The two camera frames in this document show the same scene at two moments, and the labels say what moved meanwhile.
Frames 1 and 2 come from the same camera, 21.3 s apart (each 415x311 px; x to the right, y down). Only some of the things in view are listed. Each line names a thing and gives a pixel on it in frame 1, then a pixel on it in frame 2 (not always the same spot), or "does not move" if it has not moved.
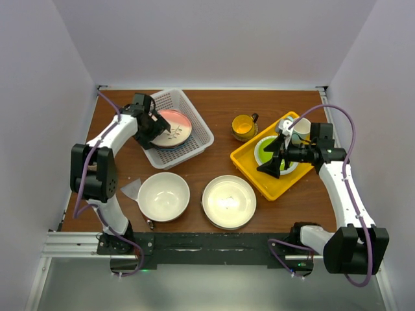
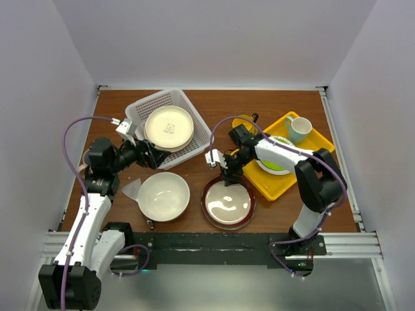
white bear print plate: (229, 201) -> (168, 126)
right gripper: (272, 168) -> (227, 174)
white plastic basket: (201, 137) does not move
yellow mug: (244, 125) does not move
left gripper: (159, 126) -> (154, 157)
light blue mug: (301, 135) does not move
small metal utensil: (150, 223) does not move
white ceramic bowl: (163, 196) does not move
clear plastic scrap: (131, 190) does not move
